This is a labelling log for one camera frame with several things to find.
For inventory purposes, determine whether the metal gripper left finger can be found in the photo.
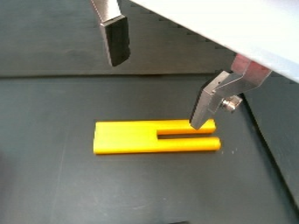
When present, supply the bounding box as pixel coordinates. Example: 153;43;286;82
90;0;131;67

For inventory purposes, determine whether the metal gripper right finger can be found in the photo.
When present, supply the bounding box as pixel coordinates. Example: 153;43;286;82
190;54;271;130

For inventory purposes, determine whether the yellow two-pronged square-circle object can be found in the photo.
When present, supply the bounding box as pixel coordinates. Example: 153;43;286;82
94;119;221;155

